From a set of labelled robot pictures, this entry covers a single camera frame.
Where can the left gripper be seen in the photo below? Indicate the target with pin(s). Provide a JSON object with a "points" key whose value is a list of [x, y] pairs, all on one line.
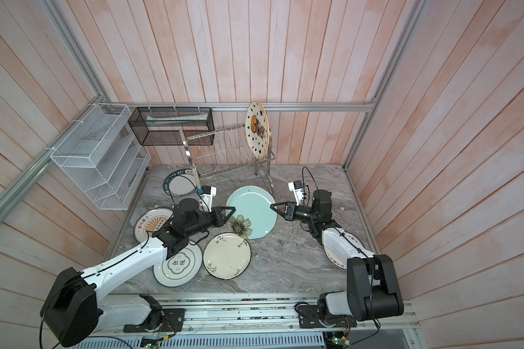
{"points": [[217, 211]]}

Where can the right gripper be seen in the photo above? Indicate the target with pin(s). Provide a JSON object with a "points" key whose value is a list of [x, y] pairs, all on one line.
{"points": [[289, 214]]}

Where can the mint green flower plate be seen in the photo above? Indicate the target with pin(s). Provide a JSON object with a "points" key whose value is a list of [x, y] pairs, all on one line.
{"points": [[253, 204]]}

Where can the star pattern orange rim plate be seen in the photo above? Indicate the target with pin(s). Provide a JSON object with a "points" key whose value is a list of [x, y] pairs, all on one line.
{"points": [[257, 130]]}

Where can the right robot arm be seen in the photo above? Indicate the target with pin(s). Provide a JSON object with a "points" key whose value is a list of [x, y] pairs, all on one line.
{"points": [[372, 289]]}

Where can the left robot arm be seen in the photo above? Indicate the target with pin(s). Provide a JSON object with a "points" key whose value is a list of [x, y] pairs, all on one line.
{"points": [[74, 308]]}

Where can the steel two-tier dish rack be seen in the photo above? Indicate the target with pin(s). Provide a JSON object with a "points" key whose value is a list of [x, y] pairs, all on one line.
{"points": [[220, 155]]}

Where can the cream floral plate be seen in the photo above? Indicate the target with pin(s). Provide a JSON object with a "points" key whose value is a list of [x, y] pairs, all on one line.
{"points": [[227, 256]]}

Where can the white plate dark green rim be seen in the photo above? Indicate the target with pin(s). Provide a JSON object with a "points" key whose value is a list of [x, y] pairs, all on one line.
{"points": [[180, 183]]}

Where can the right orange sunburst plate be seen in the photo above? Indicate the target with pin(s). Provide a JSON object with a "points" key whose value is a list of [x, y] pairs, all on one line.
{"points": [[334, 259]]}

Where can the orange sunburst plate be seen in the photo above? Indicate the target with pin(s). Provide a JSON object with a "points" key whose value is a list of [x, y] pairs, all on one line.
{"points": [[150, 222], [334, 259]]}

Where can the white plate green outline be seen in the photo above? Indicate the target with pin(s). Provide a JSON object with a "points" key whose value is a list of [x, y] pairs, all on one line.
{"points": [[179, 269]]}

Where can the left orange sunburst plate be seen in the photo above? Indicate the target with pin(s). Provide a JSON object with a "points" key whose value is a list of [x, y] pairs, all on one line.
{"points": [[150, 222]]}

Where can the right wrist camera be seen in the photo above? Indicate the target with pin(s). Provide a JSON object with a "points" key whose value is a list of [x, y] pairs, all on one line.
{"points": [[299, 189]]}

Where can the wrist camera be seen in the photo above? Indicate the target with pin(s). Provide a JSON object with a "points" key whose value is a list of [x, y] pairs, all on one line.
{"points": [[299, 189], [206, 194]]}

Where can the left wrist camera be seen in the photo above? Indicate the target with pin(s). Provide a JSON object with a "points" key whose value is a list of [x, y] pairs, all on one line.
{"points": [[206, 194]]}

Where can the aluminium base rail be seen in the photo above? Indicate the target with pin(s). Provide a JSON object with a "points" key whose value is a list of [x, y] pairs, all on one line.
{"points": [[258, 320]]}

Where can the black mesh wall basket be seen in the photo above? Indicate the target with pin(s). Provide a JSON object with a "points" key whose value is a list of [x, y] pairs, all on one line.
{"points": [[167, 126]]}

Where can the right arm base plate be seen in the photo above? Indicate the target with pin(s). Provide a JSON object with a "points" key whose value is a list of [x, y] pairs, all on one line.
{"points": [[314, 316]]}

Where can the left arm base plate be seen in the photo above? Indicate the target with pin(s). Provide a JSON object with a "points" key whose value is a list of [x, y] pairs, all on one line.
{"points": [[164, 320]]}

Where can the horizontal aluminium wall bar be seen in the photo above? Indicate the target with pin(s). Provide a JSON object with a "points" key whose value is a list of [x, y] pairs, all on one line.
{"points": [[242, 107]]}

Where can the white wire mesh shelf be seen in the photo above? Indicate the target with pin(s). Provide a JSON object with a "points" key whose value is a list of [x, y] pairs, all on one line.
{"points": [[103, 162]]}

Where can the right aluminium frame bar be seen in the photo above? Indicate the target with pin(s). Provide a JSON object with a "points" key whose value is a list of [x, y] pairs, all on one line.
{"points": [[412, 15]]}

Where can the aluminium frame bar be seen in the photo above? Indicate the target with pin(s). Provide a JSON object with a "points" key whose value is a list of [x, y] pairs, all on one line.
{"points": [[15, 193], [412, 15]]}

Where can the left aluminium frame bar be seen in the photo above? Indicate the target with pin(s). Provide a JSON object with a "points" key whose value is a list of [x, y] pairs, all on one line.
{"points": [[15, 193]]}

